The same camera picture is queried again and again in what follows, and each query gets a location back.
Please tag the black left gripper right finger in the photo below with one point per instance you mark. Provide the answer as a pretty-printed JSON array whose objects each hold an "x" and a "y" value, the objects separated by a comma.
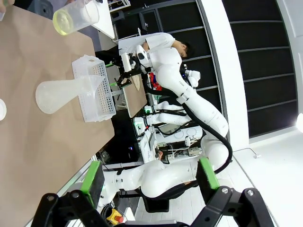
[{"x": 206, "y": 182}]

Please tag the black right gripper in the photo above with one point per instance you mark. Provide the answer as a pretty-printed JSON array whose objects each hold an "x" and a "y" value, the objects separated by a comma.
[{"x": 137, "y": 65}]

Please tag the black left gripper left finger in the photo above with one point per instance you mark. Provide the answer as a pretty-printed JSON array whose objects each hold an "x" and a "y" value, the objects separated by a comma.
[{"x": 94, "y": 186}]

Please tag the translucent plastic funnel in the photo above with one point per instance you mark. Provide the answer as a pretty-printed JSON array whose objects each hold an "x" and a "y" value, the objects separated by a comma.
[{"x": 94, "y": 85}]

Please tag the white perforated plastic basket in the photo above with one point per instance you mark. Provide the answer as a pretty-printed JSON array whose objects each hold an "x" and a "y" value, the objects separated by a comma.
[{"x": 104, "y": 94}]

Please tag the translucent plastic conical flask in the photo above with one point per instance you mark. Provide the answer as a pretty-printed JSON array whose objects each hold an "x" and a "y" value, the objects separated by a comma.
[{"x": 52, "y": 97}]

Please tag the clear plastic beaker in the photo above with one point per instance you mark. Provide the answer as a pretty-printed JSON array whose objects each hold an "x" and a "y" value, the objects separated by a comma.
[{"x": 73, "y": 16}]

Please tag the white round flask cap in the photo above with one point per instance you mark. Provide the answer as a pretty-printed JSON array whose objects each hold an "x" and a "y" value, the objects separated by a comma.
[{"x": 1, "y": 110}]

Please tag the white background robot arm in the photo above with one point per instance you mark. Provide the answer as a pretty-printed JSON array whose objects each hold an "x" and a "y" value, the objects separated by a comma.
[{"x": 165, "y": 117}]

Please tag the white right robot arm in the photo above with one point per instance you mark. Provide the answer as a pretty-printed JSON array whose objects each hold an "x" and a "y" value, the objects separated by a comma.
[{"x": 203, "y": 113}]

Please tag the brown background table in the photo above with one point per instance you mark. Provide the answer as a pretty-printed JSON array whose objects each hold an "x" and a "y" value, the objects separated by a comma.
[{"x": 136, "y": 99}]

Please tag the yellow emergency stop button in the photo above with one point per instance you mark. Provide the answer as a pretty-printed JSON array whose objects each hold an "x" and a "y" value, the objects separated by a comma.
[{"x": 114, "y": 215}]

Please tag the background person white shirt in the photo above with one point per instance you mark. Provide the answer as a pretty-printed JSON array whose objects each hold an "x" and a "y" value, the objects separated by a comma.
[{"x": 156, "y": 41}]

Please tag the white side table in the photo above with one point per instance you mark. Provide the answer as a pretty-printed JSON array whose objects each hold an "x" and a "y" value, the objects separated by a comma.
[{"x": 104, "y": 21}]

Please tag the bright ceiling lamp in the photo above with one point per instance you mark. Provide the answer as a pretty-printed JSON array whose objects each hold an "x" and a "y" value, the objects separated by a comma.
[{"x": 300, "y": 123}]

